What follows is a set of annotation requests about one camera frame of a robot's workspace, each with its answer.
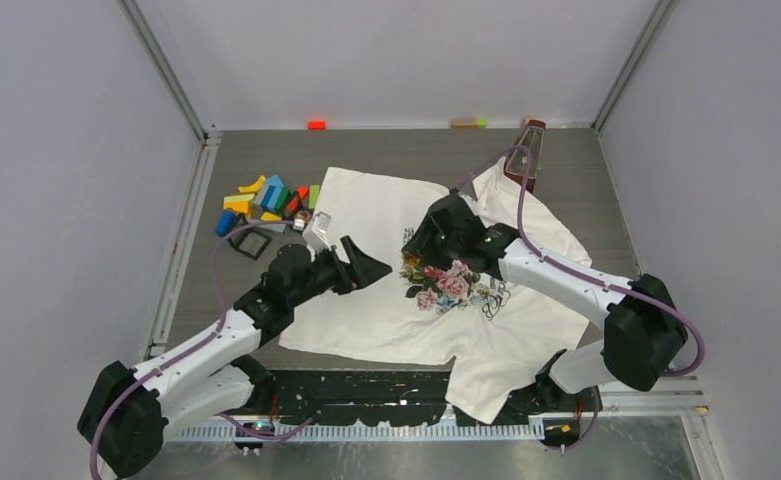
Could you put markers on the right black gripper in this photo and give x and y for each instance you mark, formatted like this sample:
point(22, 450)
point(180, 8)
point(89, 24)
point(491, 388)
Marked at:
point(422, 245)

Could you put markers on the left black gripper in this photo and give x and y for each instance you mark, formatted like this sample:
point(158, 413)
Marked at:
point(365, 269)

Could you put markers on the white floral t-shirt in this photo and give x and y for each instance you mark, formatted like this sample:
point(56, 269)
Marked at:
point(495, 335)

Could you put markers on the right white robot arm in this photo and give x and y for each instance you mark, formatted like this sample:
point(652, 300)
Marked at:
point(641, 334)

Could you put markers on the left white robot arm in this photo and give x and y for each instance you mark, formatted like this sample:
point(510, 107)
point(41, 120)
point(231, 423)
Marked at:
point(132, 411)

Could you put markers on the tan and green block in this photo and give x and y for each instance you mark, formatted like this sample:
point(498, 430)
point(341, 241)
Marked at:
point(464, 123)

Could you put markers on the light blue block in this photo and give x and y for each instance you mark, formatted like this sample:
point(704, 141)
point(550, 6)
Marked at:
point(268, 195)

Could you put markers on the brown wooden metronome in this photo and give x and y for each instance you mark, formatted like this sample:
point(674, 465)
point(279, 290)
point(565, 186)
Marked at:
point(527, 154)

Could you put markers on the light green flat block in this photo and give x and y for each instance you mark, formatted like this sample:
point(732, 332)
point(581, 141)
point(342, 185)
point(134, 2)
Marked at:
point(249, 197)

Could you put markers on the yellow arch block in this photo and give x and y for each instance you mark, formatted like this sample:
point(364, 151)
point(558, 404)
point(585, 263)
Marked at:
point(254, 187)

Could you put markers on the blue cylinder block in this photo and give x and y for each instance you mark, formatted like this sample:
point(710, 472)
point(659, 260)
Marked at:
point(225, 223)

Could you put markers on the red orange block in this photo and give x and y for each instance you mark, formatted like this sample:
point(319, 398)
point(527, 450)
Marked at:
point(316, 125)

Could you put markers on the black square frame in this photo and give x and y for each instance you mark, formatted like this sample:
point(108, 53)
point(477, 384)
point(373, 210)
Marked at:
point(250, 243)

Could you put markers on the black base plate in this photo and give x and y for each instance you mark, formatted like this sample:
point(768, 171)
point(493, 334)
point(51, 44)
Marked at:
point(343, 397)

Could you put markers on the aluminium front rail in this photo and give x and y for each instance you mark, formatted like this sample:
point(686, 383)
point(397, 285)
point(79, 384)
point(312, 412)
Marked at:
point(524, 415)

